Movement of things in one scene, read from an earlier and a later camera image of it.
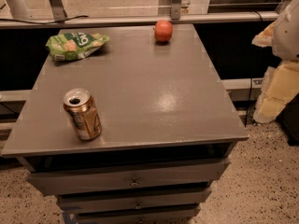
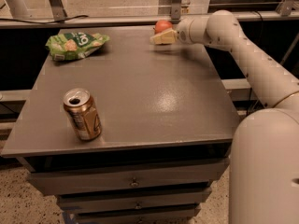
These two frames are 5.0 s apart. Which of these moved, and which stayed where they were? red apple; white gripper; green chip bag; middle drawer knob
Moved: white gripper
Stayed: green chip bag; middle drawer knob; red apple
